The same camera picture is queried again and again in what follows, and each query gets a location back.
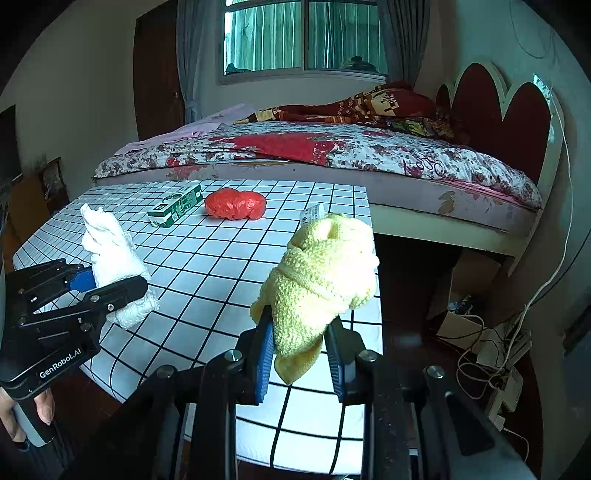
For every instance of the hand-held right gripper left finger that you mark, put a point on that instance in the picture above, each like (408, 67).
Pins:
(263, 364)

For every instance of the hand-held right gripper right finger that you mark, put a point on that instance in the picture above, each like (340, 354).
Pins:
(334, 364)

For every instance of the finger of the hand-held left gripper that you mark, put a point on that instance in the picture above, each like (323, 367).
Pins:
(83, 279)
(120, 293)

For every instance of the white towel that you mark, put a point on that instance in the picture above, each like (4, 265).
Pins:
(111, 249)

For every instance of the yellow towel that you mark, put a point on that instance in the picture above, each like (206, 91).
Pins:
(318, 277)

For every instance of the person's left hand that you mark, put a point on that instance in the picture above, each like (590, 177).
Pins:
(46, 406)

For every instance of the wooden cabinet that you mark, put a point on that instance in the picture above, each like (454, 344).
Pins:
(27, 207)

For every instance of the white checked table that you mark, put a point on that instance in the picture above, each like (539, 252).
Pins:
(207, 258)

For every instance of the green and white box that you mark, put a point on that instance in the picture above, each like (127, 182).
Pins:
(178, 205)

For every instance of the red plastic bag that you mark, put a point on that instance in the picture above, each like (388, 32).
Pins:
(235, 204)

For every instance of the black television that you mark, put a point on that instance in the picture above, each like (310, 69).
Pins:
(9, 143)

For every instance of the cardboard box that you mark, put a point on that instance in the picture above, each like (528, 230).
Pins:
(466, 281)

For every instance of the white power strip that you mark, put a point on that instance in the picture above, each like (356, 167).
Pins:
(505, 392)

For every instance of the pink cloth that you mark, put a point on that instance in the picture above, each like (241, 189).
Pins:
(207, 122)

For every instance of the bed with floral sheet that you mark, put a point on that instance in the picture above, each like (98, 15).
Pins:
(392, 161)

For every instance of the brown wooden door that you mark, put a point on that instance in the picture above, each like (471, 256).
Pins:
(157, 78)

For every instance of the grey curtain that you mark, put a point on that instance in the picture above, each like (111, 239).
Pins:
(194, 60)
(406, 41)

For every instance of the colourful printed pillow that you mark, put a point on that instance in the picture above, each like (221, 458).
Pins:
(425, 127)

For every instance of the red printed blanket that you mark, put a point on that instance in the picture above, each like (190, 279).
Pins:
(369, 104)

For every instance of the red and white headboard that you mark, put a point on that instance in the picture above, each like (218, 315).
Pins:
(503, 120)

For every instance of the dark pot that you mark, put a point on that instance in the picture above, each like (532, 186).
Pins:
(358, 63)

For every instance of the window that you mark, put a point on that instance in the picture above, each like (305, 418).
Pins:
(304, 34)

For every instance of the picture frame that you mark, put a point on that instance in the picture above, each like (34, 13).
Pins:
(53, 180)

